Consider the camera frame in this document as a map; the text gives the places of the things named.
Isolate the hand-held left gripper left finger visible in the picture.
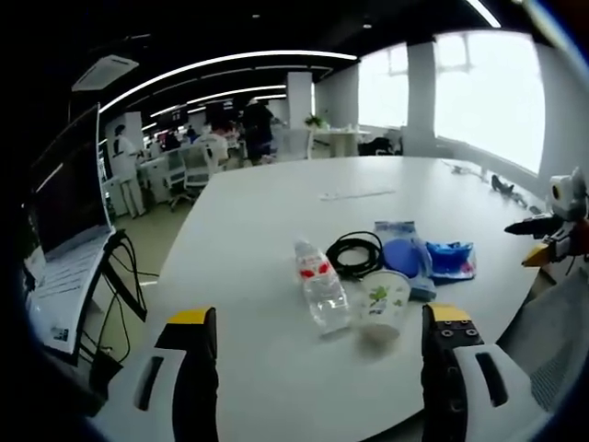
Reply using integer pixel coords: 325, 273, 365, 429
85, 307, 219, 442

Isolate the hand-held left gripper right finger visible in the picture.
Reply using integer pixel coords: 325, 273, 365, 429
420, 302, 554, 442

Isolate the blue plastic packet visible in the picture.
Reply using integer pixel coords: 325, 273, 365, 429
424, 239, 478, 283

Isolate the white paper cup green print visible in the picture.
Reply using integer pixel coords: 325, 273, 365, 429
351, 270, 412, 343

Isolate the blue round lid packet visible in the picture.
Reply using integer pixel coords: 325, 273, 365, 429
373, 220, 439, 303

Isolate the black cable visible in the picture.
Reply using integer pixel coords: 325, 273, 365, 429
85, 271, 161, 365
325, 230, 386, 280

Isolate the clear plastic water bottle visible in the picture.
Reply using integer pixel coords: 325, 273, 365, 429
293, 238, 350, 338

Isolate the small black object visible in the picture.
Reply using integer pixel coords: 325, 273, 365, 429
489, 174, 517, 195

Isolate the grey mesh chair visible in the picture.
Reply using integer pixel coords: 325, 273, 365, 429
493, 265, 589, 415

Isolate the white strip on table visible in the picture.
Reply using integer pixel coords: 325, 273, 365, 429
318, 187, 398, 202

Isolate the white laptop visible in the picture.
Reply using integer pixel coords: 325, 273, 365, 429
21, 102, 120, 356

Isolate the round white side table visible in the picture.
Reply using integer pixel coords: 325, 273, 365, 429
316, 125, 373, 158

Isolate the white office chair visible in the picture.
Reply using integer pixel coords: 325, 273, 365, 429
180, 144, 218, 191
161, 148, 191, 212

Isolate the ceiling air conditioner unit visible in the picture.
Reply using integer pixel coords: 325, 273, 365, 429
70, 54, 140, 92

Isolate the white cable bundle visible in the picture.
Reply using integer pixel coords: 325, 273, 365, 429
440, 159, 490, 180

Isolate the black cable on floor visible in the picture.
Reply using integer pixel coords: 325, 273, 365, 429
85, 271, 161, 365

